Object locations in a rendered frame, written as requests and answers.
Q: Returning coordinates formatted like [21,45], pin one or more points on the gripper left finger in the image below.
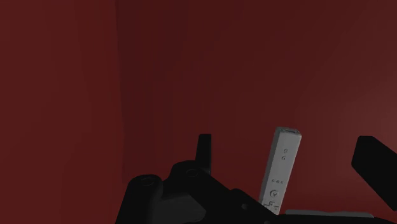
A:
[186,186]

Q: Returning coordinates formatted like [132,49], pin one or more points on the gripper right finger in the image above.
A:
[377,167]

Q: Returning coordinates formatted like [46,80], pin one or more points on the white remote control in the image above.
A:
[279,173]

